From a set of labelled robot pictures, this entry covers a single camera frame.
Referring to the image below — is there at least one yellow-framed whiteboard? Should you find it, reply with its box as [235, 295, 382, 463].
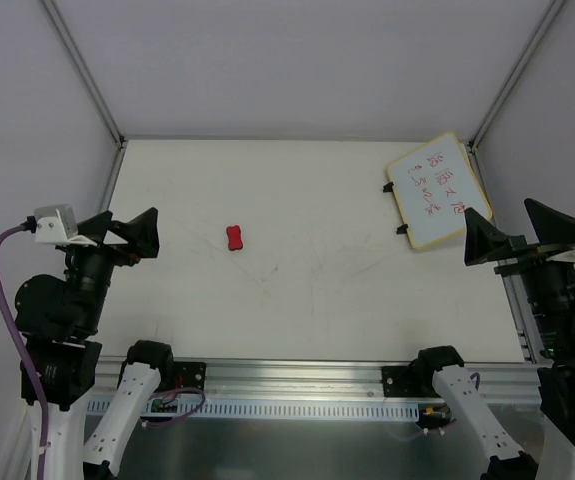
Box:
[386, 131, 493, 250]

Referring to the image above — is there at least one red bone-shaped eraser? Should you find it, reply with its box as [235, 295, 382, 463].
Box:
[226, 225, 244, 251]

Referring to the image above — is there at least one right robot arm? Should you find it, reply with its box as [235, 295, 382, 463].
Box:
[408, 198, 575, 479]

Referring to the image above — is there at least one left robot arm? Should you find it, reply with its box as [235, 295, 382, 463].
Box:
[14, 205, 175, 479]

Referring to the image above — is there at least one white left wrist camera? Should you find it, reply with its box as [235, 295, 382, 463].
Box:
[33, 204, 98, 247]

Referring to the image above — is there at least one right aluminium frame post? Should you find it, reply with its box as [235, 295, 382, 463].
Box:
[468, 0, 567, 152]

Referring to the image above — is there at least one aluminium frame post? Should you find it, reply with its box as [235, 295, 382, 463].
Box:
[38, 0, 125, 149]
[468, 0, 567, 152]

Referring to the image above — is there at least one aluminium mounting rail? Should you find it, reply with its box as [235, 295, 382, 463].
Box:
[86, 357, 543, 404]

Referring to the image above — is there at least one white slotted cable duct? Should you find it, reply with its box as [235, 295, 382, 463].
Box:
[87, 395, 420, 422]

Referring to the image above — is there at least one left aluminium frame post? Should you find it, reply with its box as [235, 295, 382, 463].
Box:
[38, 0, 125, 149]

